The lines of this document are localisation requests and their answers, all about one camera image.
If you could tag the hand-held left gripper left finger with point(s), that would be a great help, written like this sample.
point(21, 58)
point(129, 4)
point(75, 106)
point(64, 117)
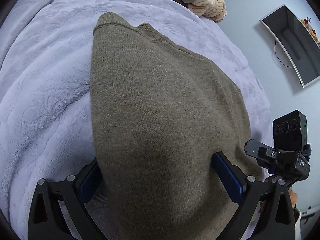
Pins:
point(87, 182)

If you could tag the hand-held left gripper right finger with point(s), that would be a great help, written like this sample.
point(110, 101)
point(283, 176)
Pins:
point(230, 180)

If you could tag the olive knit sweater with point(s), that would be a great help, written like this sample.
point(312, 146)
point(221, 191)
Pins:
point(162, 105)

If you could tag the person's right hand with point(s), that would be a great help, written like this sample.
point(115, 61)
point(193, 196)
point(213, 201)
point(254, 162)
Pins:
point(293, 197)

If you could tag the orange flower decoration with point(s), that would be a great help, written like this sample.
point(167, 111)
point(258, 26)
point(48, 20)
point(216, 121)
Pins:
point(311, 28)

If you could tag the lavender plush blanket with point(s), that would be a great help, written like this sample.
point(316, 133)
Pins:
point(47, 80)

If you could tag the wall-mounted flat screen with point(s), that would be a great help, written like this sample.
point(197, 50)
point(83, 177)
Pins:
point(295, 45)

